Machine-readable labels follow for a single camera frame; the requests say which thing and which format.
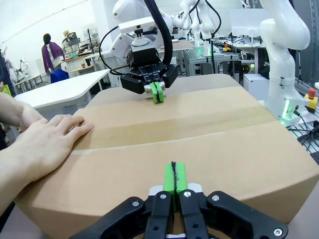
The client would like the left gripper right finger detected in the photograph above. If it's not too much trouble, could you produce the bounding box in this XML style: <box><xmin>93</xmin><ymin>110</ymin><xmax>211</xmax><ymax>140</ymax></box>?
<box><xmin>175</xmin><ymin>161</ymin><xmax>289</xmax><ymax>239</ymax></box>

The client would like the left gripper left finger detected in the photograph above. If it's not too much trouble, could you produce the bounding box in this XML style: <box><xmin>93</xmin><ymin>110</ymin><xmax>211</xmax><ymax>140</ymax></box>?
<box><xmin>69</xmin><ymin>161</ymin><xmax>178</xmax><ymax>239</ymax></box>

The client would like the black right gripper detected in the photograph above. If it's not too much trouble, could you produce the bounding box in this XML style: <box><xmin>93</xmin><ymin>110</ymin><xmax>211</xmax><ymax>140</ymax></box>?
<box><xmin>120</xmin><ymin>45</ymin><xmax>179</xmax><ymax>105</ymax></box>

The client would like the brown cardboard box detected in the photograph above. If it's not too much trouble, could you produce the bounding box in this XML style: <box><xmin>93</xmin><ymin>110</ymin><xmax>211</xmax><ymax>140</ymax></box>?
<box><xmin>13</xmin><ymin>86</ymin><xmax>319</xmax><ymax>239</ymax></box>

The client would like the person's right forearm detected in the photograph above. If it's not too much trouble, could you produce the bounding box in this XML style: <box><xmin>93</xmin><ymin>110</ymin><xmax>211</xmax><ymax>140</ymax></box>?
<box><xmin>0</xmin><ymin>143</ymin><xmax>28</xmax><ymax>218</ymax></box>

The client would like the person's left forearm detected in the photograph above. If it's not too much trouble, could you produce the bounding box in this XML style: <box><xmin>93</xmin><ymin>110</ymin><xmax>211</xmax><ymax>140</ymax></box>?
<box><xmin>0</xmin><ymin>93</ymin><xmax>26</xmax><ymax>128</ymax></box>

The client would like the person's right hand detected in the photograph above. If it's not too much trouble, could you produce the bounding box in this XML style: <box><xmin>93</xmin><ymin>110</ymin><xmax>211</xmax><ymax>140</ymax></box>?
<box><xmin>13</xmin><ymin>114</ymin><xmax>95</xmax><ymax>184</ymax></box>

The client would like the person's left hand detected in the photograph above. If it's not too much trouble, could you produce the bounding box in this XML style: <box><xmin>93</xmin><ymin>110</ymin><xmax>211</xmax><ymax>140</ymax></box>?
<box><xmin>18</xmin><ymin>102</ymin><xmax>49</xmax><ymax>134</ymax></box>

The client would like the brown tape strip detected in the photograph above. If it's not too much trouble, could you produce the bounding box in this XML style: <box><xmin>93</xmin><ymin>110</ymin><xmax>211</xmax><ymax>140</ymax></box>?
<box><xmin>71</xmin><ymin>106</ymin><xmax>279</xmax><ymax>153</ymax></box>

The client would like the grey aluminium work bench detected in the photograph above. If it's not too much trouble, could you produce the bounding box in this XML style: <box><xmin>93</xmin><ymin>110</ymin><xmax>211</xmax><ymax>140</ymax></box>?
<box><xmin>183</xmin><ymin>46</ymin><xmax>241</xmax><ymax>77</ymax></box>

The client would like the blue cloth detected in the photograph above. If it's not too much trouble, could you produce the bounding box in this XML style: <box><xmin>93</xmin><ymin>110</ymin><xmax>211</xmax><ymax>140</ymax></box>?
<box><xmin>49</xmin><ymin>69</ymin><xmax>70</xmax><ymax>84</ymax></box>

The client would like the white rounded table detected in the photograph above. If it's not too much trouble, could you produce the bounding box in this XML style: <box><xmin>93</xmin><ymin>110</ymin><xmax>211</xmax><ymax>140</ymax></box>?
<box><xmin>14</xmin><ymin>69</ymin><xmax>111</xmax><ymax>111</ymax></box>

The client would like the beige headed mannequin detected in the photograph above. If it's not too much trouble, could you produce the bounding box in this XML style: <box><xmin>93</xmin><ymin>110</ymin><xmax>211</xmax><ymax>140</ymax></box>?
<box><xmin>61</xmin><ymin>29</ymin><xmax>73</xmax><ymax>54</ymax></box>

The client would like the white cabinet box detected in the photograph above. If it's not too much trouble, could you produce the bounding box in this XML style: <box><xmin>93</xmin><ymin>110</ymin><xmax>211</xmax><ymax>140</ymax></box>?
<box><xmin>242</xmin><ymin>73</ymin><xmax>270</xmax><ymax>101</ymax></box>

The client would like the mannequin with purple shawl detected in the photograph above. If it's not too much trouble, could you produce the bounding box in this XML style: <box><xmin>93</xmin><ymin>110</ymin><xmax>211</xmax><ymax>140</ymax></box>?
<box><xmin>40</xmin><ymin>33</ymin><xmax>66</xmax><ymax>77</ymax></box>

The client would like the aluminium profile base table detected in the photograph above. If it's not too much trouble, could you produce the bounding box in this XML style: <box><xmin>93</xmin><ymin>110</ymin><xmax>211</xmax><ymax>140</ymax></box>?
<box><xmin>283</xmin><ymin>82</ymin><xmax>319</xmax><ymax>153</ymax></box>

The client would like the neon yellow garment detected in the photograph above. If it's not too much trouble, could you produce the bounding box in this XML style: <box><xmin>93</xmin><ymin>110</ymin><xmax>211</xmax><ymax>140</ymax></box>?
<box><xmin>0</xmin><ymin>84</ymin><xmax>12</xmax><ymax>97</ymax></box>

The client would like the red emergency stop button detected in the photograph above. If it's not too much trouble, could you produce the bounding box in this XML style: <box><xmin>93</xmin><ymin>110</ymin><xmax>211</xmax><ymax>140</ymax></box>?
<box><xmin>303</xmin><ymin>88</ymin><xmax>319</xmax><ymax>111</ymax></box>

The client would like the thick black cable sleeve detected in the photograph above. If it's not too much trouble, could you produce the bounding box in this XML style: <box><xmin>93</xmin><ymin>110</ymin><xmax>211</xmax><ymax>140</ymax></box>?
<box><xmin>144</xmin><ymin>0</ymin><xmax>174</xmax><ymax>68</ymax></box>

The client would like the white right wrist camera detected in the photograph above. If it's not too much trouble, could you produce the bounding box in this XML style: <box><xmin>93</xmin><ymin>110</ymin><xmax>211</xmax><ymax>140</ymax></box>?
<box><xmin>118</xmin><ymin>16</ymin><xmax>159</xmax><ymax>48</ymax></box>

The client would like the thin black looped cable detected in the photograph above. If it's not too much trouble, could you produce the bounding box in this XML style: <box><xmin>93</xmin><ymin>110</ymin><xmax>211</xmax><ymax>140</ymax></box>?
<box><xmin>98</xmin><ymin>24</ymin><xmax>132</xmax><ymax>76</ymax></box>

